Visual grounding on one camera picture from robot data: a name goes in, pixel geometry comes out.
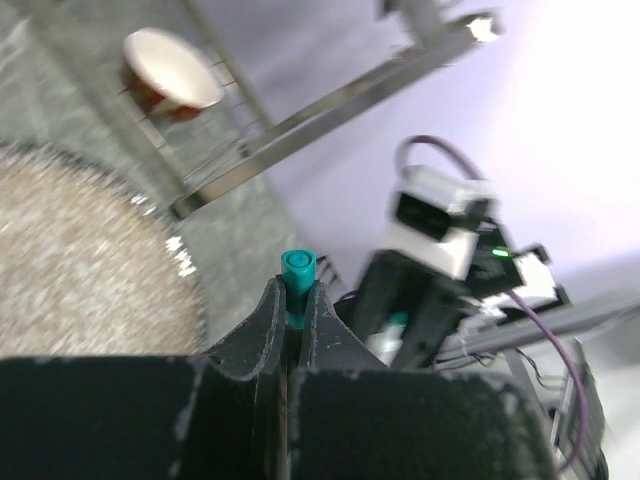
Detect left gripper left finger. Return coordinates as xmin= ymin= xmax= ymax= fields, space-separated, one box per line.
xmin=1 ymin=278 xmax=287 ymax=479

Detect small white red bowl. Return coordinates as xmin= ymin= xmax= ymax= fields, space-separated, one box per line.
xmin=122 ymin=27 xmax=224 ymax=121

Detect metal dish rack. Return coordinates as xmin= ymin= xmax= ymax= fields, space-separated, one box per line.
xmin=18 ymin=1 xmax=501 ymax=218

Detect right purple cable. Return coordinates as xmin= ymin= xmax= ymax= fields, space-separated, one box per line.
xmin=394 ymin=134 xmax=589 ymax=471

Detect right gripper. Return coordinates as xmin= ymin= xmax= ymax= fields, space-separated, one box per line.
xmin=344 ymin=250 xmax=468 ymax=368

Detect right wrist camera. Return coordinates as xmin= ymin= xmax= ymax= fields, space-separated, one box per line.
xmin=380 ymin=165 xmax=497 ymax=280

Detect white pen teal tip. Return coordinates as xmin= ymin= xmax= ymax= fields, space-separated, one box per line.
xmin=366 ymin=312 xmax=408 ymax=365

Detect teal pen cap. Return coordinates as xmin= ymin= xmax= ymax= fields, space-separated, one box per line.
xmin=281 ymin=249 xmax=317 ymax=329

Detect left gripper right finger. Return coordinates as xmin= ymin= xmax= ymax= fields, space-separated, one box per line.
xmin=288 ymin=283 xmax=555 ymax=479

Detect speckled blue rim plate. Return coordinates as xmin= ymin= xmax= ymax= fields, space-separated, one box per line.
xmin=1 ymin=143 xmax=207 ymax=357

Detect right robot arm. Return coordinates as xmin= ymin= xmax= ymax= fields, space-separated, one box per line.
xmin=343 ymin=193 xmax=564 ymax=368

